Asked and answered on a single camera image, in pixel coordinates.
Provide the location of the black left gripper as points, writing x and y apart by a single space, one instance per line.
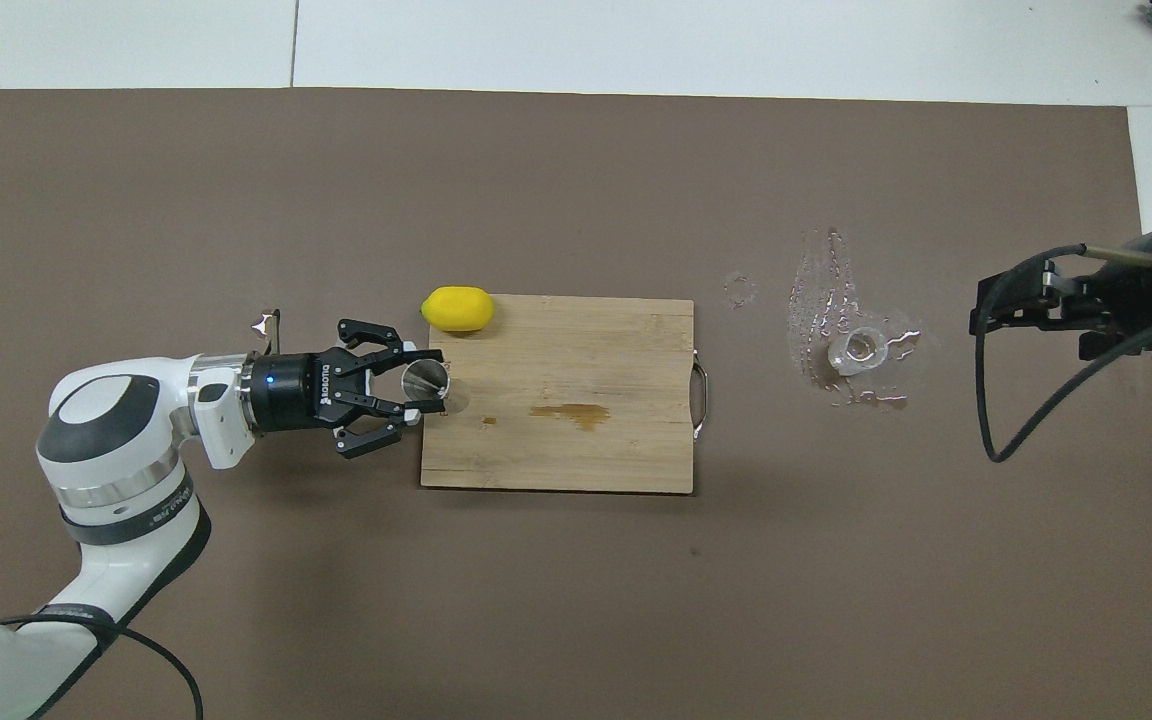
296 392

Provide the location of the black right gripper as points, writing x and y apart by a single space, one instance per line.
1131 305

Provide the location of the steel double jigger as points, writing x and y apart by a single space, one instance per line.
426 382

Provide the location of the small clear glass cup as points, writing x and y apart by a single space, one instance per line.
858 350

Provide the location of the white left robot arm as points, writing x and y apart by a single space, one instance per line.
106 450

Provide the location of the yellow lemon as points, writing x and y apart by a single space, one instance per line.
457 308

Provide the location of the wooden cutting board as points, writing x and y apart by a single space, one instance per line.
556 430

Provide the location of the brown table mat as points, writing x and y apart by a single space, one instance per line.
536 600

